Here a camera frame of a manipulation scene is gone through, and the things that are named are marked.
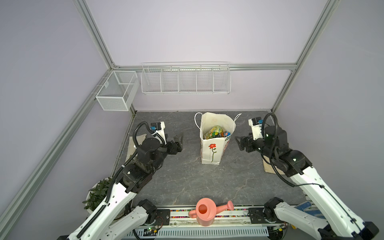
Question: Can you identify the white vented rail cover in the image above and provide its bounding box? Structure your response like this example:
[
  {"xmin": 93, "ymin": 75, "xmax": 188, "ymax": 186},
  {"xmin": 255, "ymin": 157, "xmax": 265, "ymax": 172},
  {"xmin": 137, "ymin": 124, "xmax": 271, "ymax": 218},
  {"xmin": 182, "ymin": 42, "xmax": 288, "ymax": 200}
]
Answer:
[{"xmin": 136, "ymin": 226, "xmax": 270, "ymax": 240}]

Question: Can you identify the white blue dotted glove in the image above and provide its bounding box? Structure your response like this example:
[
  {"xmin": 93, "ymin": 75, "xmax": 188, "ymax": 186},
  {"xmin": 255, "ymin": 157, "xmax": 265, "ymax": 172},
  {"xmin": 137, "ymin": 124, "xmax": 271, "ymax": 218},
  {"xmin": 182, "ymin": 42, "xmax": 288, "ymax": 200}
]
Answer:
[{"xmin": 295, "ymin": 201, "xmax": 325, "ymax": 219}]

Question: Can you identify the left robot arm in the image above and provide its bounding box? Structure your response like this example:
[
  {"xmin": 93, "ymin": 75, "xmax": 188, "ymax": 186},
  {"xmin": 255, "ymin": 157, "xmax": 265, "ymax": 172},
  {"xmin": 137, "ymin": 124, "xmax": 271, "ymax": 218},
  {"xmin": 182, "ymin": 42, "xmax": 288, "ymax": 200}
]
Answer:
[{"xmin": 59, "ymin": 121, "xmax": 184, "ymax": 240}]

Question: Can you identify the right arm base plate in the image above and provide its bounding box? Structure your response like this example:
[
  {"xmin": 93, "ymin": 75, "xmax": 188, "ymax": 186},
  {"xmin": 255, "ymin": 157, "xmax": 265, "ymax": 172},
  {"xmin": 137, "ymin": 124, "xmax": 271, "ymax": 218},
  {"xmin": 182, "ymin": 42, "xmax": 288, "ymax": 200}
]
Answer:
[{"xmin": 247, "ymin": 208, "xmax": 284, "ymax": 224}]

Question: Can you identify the small potted plant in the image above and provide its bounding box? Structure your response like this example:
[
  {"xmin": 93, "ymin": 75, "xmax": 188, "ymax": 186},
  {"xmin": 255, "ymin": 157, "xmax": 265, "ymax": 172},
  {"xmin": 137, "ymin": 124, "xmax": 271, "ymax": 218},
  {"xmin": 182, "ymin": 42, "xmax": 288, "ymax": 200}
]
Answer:
[{"xmin": 83, "ymin": 177, "xmax": 112, "ymax": 214}]

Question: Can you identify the white wire shelf basket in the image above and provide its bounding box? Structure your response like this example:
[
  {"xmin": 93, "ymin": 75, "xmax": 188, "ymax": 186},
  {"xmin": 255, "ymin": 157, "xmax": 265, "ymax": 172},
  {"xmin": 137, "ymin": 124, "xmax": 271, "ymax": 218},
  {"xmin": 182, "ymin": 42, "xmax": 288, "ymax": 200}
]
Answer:
[{"xmin": 141, "ymin": 62, "xmax": 232, "ymax": 95}]

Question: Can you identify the pink watering can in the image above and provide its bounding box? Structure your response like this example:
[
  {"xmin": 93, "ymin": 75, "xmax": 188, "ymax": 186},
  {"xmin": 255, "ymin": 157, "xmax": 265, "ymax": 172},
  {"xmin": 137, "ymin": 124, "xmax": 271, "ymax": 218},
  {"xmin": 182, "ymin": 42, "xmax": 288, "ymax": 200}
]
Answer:
[{"xmin": 188, "ymin": 198, "xmax": 235, "ymax": 227}]

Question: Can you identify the beige work glove right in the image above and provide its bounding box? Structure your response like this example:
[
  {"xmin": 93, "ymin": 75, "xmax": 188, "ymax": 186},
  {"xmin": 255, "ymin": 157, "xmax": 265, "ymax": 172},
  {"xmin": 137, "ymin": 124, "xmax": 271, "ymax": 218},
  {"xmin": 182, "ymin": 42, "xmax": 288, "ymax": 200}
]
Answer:
[{"xmin": 263, "ymin": 158, "xmax": 285, "ymax": 175}]

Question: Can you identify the green Fox's candy bag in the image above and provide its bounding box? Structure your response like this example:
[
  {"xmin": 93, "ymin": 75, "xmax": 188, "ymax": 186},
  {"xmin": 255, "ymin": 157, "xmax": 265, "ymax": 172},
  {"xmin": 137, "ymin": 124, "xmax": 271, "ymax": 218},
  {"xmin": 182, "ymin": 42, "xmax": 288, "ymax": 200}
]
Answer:
[{"xmin": 203, "ymin": 126, "xmax": 225, "ymax": 140}]

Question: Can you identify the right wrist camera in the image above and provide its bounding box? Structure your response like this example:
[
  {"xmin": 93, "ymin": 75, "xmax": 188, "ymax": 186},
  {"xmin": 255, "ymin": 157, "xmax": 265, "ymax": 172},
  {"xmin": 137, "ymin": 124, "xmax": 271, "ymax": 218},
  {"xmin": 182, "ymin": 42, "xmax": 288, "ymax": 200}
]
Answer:
[{"xmin": 249, "ymin": 117, "xmax": 263, "ymax": 141}]

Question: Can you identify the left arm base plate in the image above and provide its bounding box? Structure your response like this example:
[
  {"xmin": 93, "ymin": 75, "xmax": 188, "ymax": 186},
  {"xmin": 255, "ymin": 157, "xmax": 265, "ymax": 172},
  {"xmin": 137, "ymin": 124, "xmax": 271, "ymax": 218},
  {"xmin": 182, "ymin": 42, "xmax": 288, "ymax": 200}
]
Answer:
[{"xmin": 146, "ymin": 209, "xmax": 171, "ymax": 226}]

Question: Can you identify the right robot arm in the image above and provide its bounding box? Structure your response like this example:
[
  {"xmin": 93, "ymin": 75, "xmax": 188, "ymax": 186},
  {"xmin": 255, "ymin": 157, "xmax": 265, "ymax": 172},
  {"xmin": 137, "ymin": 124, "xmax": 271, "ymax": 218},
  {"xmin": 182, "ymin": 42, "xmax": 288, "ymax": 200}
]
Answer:
[{"xmin": 235, "ymin": 113, "xmax": 380, "ymax": 240}]

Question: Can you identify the white mesh box basket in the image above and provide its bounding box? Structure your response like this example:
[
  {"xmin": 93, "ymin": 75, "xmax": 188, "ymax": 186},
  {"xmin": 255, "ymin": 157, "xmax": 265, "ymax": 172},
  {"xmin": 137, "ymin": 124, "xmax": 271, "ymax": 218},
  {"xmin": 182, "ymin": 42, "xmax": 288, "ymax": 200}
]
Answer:
[{"xmin": 96, "ymin": 71, "xmax": 140, "ymax": 112}]

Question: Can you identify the white paper gift bag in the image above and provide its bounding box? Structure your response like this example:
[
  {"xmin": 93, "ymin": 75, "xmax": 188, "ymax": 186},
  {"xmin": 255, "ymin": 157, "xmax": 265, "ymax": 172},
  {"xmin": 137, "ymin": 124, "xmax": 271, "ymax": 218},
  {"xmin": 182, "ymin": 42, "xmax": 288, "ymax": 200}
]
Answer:
[{"xmin": 194, "ymin": 112, "xmax": 241, "ymax": 165}]

